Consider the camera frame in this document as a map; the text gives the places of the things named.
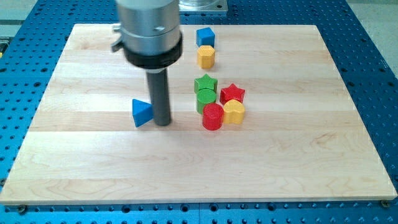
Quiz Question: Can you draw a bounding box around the light wooden board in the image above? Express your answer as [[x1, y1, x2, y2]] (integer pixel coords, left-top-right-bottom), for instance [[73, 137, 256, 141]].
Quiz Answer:
[[1, 24, 397, 205]]

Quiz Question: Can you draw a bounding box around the blue perforated table plate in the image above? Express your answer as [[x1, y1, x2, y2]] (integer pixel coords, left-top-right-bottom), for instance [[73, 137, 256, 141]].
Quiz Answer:
[[1, 1, 397, 223]]

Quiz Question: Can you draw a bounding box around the blue triangle block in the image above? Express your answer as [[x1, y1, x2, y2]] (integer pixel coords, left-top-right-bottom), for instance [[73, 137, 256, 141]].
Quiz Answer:
[[132, 99, 153, 128]]

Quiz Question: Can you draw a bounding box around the green cylinder block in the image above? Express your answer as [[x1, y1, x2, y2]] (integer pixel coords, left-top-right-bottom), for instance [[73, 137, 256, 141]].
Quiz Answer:
[[196, 89, 216, 114]]

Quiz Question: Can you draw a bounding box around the yellow hexagon block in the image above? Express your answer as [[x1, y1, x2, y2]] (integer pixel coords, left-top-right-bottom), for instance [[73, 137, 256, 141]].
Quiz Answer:
[[197, 45, 215, 68]]

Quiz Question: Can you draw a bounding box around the yellow heart block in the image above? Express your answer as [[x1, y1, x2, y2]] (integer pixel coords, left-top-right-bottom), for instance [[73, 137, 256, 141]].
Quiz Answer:
[[223, 100, 246, 124]]

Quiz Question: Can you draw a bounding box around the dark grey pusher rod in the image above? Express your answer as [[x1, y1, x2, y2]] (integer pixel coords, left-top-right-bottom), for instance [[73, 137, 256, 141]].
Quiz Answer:
[[146, 68, 171, 126]]

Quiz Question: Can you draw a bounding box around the red cylinder block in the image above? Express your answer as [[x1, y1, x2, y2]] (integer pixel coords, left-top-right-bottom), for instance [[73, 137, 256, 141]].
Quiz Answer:
[[202, 103, 224, 131]]

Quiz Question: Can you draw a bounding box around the green star block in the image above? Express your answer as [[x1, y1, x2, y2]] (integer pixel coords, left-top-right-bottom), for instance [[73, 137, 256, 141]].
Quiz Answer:
[[194, 74, 218, 93]]

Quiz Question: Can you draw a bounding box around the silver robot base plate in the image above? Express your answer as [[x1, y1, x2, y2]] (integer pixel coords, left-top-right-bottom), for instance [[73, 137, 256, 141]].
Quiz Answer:
[[178, 0, 228, 14]]

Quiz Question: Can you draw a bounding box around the red star block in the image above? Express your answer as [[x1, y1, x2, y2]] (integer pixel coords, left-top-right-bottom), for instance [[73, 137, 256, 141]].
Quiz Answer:
[[220, 83, 246, 105]]

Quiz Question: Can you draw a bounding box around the blue cube block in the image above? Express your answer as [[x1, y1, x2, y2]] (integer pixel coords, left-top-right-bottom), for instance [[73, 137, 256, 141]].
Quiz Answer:
[[196, 27, 215, 47]]

